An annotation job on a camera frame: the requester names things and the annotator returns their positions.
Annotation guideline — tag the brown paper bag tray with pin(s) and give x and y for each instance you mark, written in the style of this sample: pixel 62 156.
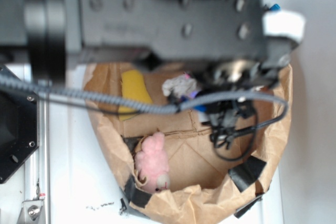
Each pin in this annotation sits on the brown paper bag tray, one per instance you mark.
pixel 204 188

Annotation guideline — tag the yellow sponge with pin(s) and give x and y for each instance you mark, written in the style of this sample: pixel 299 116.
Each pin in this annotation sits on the yellow sponge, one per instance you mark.
pixel 132 87

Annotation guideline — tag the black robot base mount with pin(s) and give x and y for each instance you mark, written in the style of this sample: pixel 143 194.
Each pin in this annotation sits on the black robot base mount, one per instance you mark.
pixel 18 130

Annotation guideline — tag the pink plush toy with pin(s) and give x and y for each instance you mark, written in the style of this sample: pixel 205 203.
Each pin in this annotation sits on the pink plush toy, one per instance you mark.
pixel 152 164

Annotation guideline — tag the aluminium extrusion rail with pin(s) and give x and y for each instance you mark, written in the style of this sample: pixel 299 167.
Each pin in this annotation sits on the aluminium extrusion rail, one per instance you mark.
pixel 36 207

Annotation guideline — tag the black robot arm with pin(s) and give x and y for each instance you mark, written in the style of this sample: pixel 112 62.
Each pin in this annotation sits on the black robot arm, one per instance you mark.
pixel 34 32

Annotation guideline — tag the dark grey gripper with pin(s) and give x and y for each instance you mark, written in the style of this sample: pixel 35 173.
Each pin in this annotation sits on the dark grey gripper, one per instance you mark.
pixel 188 33

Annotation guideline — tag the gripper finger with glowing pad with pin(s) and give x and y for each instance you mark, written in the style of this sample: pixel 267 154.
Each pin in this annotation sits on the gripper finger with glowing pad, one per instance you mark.
pixel 284 23

